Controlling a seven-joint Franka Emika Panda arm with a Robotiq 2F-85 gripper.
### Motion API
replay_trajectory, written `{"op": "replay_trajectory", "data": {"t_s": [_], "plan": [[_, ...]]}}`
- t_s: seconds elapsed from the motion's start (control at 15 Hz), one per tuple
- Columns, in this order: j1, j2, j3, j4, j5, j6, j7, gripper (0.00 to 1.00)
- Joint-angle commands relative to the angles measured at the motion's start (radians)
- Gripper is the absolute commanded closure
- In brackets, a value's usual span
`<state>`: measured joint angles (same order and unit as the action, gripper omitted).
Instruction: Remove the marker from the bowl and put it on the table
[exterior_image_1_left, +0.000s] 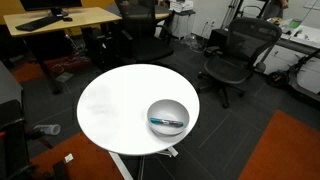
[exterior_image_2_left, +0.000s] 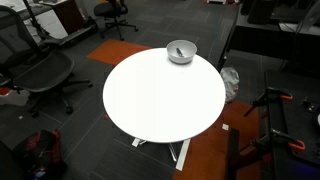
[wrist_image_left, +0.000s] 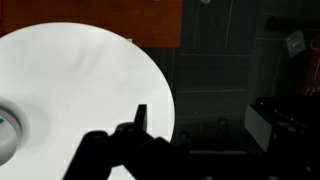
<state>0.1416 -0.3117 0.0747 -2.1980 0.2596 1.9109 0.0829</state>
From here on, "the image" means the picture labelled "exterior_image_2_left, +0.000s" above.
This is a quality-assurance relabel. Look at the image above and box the black padded office chair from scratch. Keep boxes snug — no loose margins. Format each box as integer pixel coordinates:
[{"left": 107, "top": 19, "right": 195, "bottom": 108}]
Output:
[{"left": 93, "top": 0, "right": 139, "bottom": 42}]

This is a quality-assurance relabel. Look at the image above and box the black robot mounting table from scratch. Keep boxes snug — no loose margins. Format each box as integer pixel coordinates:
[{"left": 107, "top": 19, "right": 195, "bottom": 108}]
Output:
[{"left": 264, "top": 69, "right": 320, "bottom": 180}]

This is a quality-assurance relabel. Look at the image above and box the white cabinet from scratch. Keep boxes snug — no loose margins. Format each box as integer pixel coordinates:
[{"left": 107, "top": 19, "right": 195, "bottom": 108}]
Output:
[{"left": 0, "top": 0, "right": 69, "bottom": 40}]

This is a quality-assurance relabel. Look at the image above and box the black mesh office chair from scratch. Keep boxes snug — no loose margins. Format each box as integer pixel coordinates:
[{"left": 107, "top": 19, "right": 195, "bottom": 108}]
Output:
[{"left": 0, "top": 4, "right": 94, "bottom": 118}]

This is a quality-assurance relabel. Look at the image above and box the black desk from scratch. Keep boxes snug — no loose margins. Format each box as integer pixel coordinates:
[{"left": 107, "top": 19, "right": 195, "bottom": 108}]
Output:
[{"left": 216, "top": 4, "right": 320, "bottom": 73}]

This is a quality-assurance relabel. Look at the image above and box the black low platform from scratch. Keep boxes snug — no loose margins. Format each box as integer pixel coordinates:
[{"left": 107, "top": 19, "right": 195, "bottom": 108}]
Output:
[{"left": 42, "top": 19, "right": 100, "bottom": 48}]

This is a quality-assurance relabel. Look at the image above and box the white plastic bag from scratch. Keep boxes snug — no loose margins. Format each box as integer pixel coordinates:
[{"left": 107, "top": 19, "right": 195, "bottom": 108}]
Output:
[{"left": 219, "top": 66, "right": 240, "bottom": 104}]

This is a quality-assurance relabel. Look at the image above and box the white floor object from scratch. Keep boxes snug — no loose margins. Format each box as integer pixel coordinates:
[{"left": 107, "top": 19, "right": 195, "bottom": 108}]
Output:
[{"left": 0, "top": 87, "right": 32, "bottom": 108}]

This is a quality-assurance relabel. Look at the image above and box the black upright post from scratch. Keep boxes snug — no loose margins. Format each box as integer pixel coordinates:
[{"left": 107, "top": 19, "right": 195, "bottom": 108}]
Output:
[{"left": 225, "top": 128, "right": 241, "bottom": 180}]

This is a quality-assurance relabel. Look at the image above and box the teal marker with black cap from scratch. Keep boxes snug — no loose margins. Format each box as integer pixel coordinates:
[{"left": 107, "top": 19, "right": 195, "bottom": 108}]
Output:
[{"left": 175, "top": 47, "right": 186, "bottom": 58}]

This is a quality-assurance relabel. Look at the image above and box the white bowl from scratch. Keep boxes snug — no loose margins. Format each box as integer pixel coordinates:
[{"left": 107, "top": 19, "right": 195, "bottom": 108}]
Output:
[{"left": 166, "top": 39, "right": 198, "bottom": 65}]

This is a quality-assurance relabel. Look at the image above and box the white table base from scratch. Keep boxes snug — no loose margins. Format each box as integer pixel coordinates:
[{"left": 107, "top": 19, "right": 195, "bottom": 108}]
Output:
[{"left": 131, "top": 137, "right": 193, "bottom": 173}]

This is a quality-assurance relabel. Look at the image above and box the red and black backpack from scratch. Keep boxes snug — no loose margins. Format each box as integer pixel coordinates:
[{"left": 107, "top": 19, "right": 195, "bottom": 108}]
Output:
[{"left": 13, "top": 129, "right": 68, "bottom": 180}]

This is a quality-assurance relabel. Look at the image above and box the small black bracket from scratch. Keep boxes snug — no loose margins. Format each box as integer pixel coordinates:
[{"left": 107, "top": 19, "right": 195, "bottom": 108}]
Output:
[{"left": 300, "top": 97, "right": 318, "bottom": 113}]

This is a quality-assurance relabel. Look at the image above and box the dark red wooden block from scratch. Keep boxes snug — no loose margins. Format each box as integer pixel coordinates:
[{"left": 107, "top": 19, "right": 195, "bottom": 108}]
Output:
[{"left": 237, "top": 145, "right": 268, "bottom": 169}]

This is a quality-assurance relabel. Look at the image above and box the orange handled bar clamp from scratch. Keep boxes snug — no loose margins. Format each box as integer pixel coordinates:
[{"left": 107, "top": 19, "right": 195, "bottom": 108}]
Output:
[
  {"left": 243, "top": 86, "right": 294, "bottom": 118},
  {"left": 249, "top": 128, "right": 306, "bottom": 155}
]

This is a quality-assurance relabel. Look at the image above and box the black tripod pole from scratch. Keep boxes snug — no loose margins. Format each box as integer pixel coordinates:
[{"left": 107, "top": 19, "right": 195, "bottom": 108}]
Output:
[{"left": 22, "top": 0, "right": 51, "bottom": 38}]

